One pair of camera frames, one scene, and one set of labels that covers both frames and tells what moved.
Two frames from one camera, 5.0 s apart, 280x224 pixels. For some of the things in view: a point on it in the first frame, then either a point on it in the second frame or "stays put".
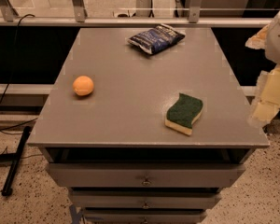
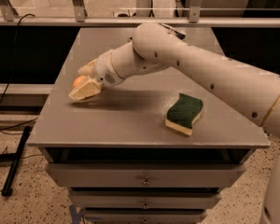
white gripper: [279, 41] -> [103, 69]
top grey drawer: [143, 175] stays put
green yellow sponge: [182, 115] stays put
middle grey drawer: [145, 201] stays put
